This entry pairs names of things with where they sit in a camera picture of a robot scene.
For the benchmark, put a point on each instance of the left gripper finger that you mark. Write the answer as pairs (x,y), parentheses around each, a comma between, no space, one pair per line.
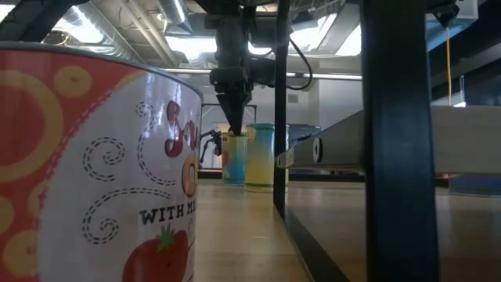
(228,105)
(242,105)

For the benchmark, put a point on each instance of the yellow carrots can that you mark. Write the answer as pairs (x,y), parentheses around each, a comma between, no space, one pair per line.
(260,164)

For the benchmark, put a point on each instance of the blue tomatoes can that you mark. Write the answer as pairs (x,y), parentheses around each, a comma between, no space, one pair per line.
(235,168)

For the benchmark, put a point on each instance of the grey round disc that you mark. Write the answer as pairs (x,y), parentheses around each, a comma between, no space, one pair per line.
(98,176)

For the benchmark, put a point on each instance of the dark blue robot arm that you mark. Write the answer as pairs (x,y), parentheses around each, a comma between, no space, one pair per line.
(214,137)

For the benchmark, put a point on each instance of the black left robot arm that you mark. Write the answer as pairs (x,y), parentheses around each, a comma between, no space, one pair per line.
(231,43)

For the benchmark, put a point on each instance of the long light strip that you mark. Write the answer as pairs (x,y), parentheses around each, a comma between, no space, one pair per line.
(188,71)

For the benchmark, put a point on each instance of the red object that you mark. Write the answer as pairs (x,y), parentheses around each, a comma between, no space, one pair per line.
(443,175)

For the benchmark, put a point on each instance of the blue base can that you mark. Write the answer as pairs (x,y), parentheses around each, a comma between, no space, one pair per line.
(475,186)

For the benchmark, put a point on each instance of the silver spiral air duct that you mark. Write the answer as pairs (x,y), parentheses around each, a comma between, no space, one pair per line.
(117,47)
(172,11)

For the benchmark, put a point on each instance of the black aluminium table frame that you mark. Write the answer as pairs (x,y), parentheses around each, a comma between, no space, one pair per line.
(325,177)

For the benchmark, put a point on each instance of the black frame shelf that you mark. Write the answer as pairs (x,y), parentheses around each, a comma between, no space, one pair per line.
(399,156)

